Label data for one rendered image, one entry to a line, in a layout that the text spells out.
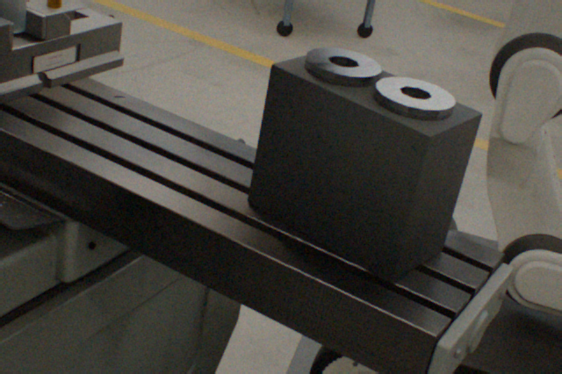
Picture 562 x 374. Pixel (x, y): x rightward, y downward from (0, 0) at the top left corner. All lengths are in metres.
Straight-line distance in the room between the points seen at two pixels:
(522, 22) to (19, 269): 0.83
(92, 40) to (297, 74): 0.49
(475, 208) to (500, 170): 1.79
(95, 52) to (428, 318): 0.72
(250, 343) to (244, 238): 1.35
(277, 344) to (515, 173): 1.06
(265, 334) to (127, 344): 0.97
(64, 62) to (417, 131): 0.64
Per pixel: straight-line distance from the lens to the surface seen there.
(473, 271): 1.13
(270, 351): 2.41
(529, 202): 1.61
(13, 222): 1.17
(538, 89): 1.48
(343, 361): 1.52
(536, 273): 1.61
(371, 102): 1.02
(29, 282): 1.26
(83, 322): 1.39
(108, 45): 1.50
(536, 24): 1.50
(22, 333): 1.28
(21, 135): 1.26
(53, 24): 1.39
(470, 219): 3.27
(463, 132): 1.04
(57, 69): 1.42
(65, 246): 1.25
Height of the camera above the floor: 1.47
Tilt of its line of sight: 27 degrees down
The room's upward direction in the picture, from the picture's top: 11 degrees clockwise
